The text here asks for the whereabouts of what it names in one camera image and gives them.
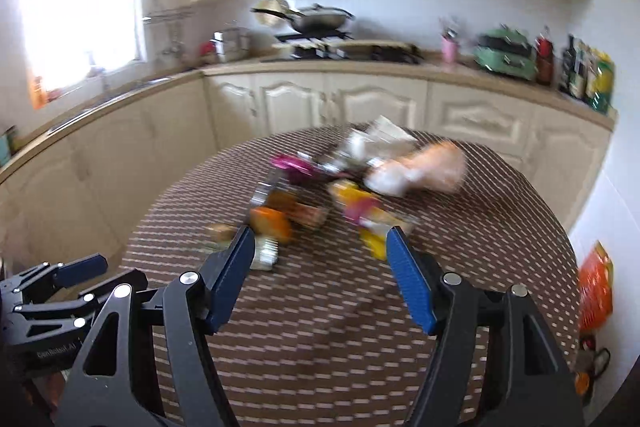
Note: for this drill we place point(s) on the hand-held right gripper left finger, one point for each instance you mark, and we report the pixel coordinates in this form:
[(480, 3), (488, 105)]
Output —
[(234, 279)]

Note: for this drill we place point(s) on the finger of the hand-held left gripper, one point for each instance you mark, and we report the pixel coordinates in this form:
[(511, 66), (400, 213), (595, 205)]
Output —
[(136, 280), (82, 268)]

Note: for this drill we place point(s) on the peach plastic bag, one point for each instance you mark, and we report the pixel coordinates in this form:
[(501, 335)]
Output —
[(435, 167)]

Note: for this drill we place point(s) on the orange hanging packet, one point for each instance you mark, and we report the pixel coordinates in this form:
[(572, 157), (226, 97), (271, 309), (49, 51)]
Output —
[(37, 93)]

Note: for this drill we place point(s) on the orange plastic bag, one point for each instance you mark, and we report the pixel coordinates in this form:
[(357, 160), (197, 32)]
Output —
[(596, 287)]

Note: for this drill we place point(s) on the kitchen window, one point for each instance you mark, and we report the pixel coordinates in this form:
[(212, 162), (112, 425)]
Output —
[(80, 2)]

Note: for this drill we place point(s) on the yellow pink snack packet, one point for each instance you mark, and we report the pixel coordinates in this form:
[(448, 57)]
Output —
[(360, 212)]

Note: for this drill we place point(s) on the magenta candy wrapper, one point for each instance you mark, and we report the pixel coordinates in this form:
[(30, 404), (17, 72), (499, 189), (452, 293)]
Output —
[(295, 167)]

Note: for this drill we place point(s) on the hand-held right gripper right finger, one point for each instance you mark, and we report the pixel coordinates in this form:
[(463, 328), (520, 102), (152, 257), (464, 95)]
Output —
[(407, 282)]

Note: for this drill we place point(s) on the pink utensil holder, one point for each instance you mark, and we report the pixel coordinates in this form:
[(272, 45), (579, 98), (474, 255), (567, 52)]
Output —
[(449, 51)]

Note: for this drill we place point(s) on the black gas stove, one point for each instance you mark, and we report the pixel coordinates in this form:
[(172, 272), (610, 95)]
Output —
[(350, 52)]

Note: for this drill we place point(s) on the red-capped soy sauce bottle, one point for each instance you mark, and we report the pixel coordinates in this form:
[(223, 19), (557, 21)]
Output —
[(544, 57)]

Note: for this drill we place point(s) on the orange snack wrapper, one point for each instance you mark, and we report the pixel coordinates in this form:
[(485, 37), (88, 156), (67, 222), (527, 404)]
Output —
[(270, 224)]

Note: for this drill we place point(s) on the cream plastic colander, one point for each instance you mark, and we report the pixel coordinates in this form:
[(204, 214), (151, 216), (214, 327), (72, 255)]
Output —
[(272, 9)]

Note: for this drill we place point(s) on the wall utensil rack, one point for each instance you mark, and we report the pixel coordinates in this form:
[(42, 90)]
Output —
[(167, 19)]

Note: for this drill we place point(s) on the steel wok with lid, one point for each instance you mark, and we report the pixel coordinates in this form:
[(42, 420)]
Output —
[(322, 19)]

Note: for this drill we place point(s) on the bunch of kitchen utensils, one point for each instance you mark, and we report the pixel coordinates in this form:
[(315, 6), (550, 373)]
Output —
[(449, 27)]

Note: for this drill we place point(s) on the brown sauce bottle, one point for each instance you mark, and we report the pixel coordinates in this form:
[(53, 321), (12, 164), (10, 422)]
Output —
[(591, 79)]

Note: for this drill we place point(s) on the green yellow bottle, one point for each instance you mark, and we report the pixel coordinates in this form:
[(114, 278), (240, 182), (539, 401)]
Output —
[(605, 84)]

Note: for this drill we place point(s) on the dark glass oil bottle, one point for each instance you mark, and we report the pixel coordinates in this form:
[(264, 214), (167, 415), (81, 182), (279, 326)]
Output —
[(570, 67)]

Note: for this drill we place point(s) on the dark bottle with white label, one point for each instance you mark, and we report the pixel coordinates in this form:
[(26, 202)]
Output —
[(581, 74)]

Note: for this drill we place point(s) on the cream kitchen base cabinets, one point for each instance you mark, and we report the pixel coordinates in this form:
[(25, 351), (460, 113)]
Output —
[(300, 102)]

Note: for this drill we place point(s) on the teal container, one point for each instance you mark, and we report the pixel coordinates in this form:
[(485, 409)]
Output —
[(7, 147)]

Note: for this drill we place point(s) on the steel sink faucet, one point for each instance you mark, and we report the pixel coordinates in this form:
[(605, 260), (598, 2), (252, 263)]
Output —
[(102, 77)]

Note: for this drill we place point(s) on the steel steamer pot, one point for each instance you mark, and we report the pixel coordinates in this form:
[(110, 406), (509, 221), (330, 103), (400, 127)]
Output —
[(231, 44)]

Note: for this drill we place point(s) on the brown snack wrapper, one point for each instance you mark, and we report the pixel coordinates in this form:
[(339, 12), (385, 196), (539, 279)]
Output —
[(302, 209)]

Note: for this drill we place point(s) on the small red container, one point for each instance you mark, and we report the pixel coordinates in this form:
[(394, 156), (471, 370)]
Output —
[(206, 49)]

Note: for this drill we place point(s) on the silver foil wrapper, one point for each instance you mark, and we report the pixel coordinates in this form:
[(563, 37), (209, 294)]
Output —
[(337, 162)]

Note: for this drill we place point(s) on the brown polka-dot tablecloth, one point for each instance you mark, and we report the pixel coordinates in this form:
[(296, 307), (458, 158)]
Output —
[(325, 337)]

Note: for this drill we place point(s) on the green electric cooker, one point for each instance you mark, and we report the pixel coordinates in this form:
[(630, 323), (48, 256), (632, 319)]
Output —
[(502, 54)]

